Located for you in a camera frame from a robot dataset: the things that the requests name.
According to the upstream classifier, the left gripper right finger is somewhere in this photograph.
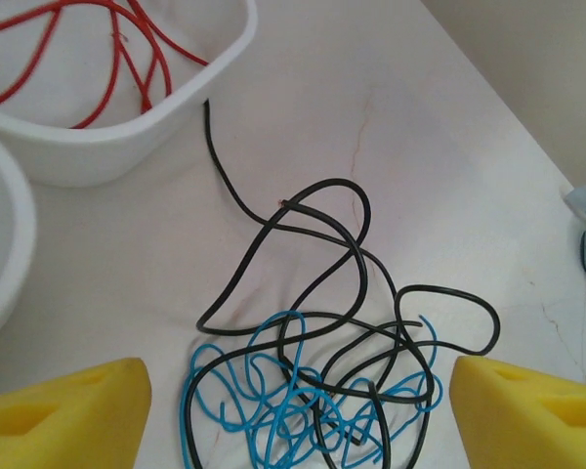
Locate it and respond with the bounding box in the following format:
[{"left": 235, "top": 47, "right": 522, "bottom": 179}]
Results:
[{"left": 448, "top": 355, "right": 586, "bottom": 469}]

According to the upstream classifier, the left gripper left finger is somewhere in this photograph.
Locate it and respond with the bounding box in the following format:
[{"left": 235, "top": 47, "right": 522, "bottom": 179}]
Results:
[{"left": 0, "top": 356, "right": 152, "bottom": 469}]

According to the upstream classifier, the blue cable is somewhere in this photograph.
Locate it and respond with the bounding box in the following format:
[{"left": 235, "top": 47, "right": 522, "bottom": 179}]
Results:
[{"left": 189, "top": 310, "right": 443, "bottom": 469}]

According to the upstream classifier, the black cable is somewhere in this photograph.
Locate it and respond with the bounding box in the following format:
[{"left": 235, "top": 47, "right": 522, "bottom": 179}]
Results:
[{"left": 183, "top": 100, "right": 500, "bottom": 469}]

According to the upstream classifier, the red cable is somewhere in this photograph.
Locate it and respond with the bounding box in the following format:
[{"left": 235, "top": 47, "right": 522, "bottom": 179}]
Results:
[
  {"left": 102, "top": 0, "right": 211, "bottom": 113},
  {"left": 0, "top": 0, "right": 152, "bottom": 131}
]

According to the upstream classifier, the white plastic bin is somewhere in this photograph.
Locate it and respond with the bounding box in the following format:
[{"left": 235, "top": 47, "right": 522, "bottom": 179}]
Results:
[
  {"left": 0, "top": 124, "right": 36, "bottom": 353},
  {"left": 0, "top": 0, "right": 259, "bottom": 188}
]

